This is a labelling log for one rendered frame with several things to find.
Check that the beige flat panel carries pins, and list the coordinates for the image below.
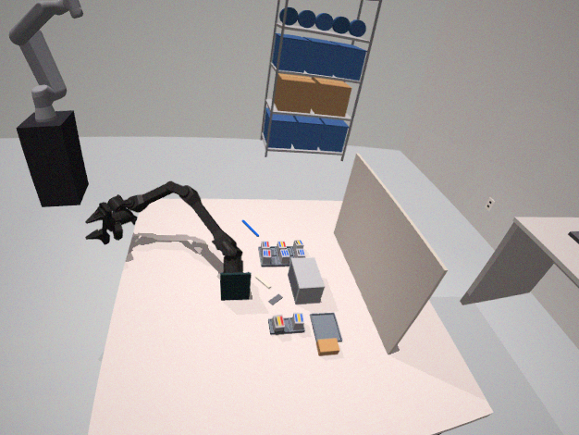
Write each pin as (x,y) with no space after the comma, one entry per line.
(394,267)

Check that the brown cardboard box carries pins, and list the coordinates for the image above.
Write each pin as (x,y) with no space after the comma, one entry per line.
(327,347)

